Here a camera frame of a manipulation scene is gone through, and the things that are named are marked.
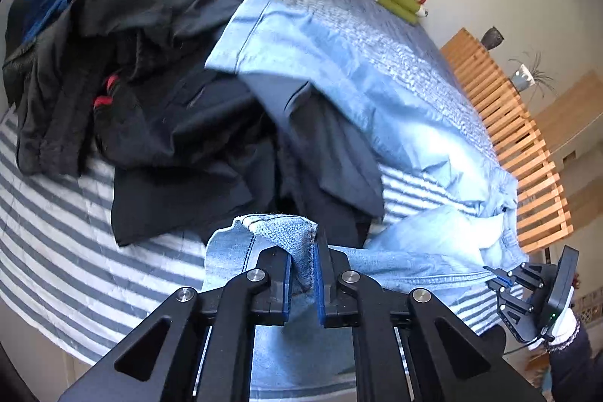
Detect blue striped garment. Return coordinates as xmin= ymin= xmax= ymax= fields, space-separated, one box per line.
xmin=21 ymin=0 xmax=110 ymax=45

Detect dark grey pants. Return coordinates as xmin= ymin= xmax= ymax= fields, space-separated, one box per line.
xmin=245 ymin=70 xmax=386 ymax=249

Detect person's right forearm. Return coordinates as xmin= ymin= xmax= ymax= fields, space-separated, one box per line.
xmin=546 ymin=321 xmax=603 ymax=402

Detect light blue jeans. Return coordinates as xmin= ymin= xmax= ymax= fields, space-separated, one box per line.
xmin=202 ymin=0 xmax=533 ymax=398

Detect light wooden board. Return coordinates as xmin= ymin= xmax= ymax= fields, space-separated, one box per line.
xmin=532 ymin=70 xmax=603 ymax=162

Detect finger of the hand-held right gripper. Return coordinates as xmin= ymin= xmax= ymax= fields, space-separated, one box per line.
xmin=484 ymin=263 xmax=547 ymax=290
xmin=487 ymin=282 xmax=535 ymax=313

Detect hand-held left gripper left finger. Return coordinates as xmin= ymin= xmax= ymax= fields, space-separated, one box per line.
xmin=59 ymin=248 xmax=295 ymax=402

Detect dark bead bracelet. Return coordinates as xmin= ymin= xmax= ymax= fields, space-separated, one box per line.
xmin=546 ymin=326 xmax=580 ymax=354

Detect blue white striped bed quilt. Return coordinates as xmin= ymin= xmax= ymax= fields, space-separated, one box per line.
xmin=0 ymin=0 xmax=528 ymax=398

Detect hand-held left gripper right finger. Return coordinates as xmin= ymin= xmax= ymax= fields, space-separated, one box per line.
xmin=317 ymin=228 xmax=547 ymax=402

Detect black pants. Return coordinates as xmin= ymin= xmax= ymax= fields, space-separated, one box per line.
xmin=92 ymin=0 xmax=283 ymax=247

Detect person's right hand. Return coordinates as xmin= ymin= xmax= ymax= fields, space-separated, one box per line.
xmin=528 ymin=305 xmax=581 ymax=353

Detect black garment with red trim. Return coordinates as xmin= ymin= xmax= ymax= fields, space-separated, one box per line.
xmin=89 ymin=72 xmax=142 ymax=158

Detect dark ceramic vase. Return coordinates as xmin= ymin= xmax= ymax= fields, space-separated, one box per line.
xmin=481 ymin=25 xmax=505 ymax=50

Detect wooden slatted bed rail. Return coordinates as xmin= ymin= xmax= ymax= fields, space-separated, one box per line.
xmin=440 ymin=28 xmax=573 ymax=254

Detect potted plant in pale pot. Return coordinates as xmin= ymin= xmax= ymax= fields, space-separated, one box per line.
xmin=508 ymin=51 xmax=559 ymax=104

